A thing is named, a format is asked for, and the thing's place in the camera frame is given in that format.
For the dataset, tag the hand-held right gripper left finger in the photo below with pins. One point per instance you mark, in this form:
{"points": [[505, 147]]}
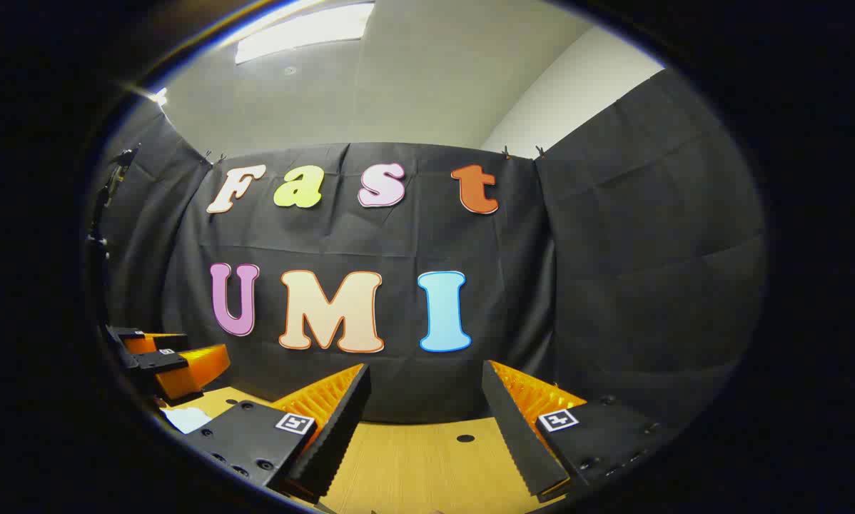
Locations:
{"points": [[342, 428]]}

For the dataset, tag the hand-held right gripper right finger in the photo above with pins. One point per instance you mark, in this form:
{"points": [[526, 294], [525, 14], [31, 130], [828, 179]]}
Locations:
{"points": [[517, 428]]}

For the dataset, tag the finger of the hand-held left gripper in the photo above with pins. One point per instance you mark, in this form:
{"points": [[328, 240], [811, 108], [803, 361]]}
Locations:
{"points": [[129, 339], [153, 364]]}

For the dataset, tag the light blue suitcase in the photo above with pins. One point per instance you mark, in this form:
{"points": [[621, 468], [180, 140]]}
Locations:
{"points": [[185, 419]]}

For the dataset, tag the black tripod stand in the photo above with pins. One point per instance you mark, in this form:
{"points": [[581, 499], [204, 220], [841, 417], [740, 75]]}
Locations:
{"points": [[106, 193]]}

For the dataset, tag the ceiling light panel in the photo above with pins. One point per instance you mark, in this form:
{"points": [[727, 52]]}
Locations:
{"points": [[306, 32]]}

